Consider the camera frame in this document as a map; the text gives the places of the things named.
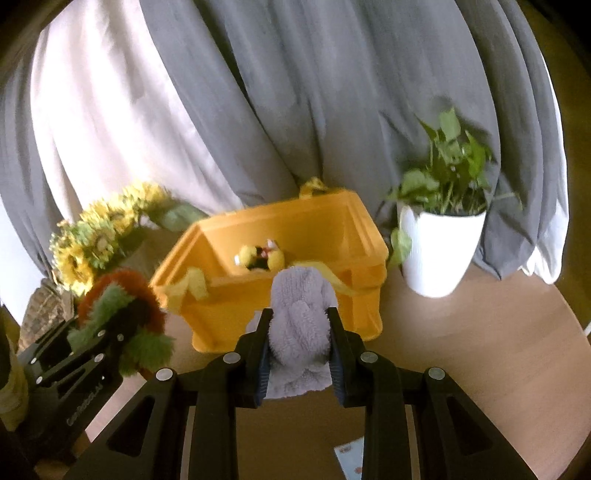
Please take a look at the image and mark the red green furry plush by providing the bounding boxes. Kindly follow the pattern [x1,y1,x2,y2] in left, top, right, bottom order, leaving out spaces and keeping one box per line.
[67,269,174,377]

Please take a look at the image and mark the fluffy lavender plush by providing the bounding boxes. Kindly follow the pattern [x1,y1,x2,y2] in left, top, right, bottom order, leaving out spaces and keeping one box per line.
[266,266,338,400]

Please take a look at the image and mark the black mouse plush toy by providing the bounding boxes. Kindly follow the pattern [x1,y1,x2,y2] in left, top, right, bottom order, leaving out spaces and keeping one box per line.
[235,239,286,272]

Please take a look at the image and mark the woven brown basket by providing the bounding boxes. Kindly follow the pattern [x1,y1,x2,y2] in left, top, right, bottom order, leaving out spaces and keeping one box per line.
[18,278,75,352]

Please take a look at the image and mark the sunflower bouquet in vase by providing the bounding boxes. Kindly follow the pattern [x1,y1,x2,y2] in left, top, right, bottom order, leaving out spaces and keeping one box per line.
[49,182,207,298]

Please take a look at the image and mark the orange plastic storage crate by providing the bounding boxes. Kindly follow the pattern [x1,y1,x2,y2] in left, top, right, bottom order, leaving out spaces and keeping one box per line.
[150,190,388,353]

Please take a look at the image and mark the white pot green plant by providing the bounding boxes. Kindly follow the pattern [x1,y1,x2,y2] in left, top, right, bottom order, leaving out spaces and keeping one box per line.
[388,107,523,299]

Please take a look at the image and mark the grey curtain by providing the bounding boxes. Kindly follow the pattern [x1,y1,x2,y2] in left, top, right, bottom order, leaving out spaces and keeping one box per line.
[1,1,569,283]

